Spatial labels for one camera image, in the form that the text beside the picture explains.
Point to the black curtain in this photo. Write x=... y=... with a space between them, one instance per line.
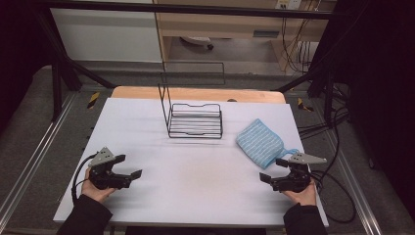
x=381 y=98
x=16 y=49

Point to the light wooden table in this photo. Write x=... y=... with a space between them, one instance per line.
x=195 y=94

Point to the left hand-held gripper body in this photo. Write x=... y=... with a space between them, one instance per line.
x=101 y=178

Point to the aluminium floor rail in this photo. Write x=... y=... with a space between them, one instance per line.
x=36 y=156
x=355 y=189

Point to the person's right hand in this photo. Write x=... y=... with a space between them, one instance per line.
x=305 y=197

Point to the white wall power outlet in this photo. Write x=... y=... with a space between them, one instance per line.
x=288 y=4

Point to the light wooden desk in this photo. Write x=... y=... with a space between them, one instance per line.
x=228 y=24

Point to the black metal frame crossbar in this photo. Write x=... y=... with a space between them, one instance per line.
x=195 y=9

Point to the blue striped cloth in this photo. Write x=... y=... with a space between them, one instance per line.
x=259 y=142

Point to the yellow black tape marker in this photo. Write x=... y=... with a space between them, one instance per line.
x=304 y=105
x=93 y=100

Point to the white cabinet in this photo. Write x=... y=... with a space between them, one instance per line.
x=104 y=36

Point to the white chair base leg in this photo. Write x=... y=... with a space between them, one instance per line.
x=197 y=40

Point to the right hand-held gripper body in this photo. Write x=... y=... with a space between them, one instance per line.
x=297 y=181

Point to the person's left hand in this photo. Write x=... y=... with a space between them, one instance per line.
x=93 y=192

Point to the black metal frame stand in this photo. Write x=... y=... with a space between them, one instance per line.
x=58 y=84
x=328 y=94

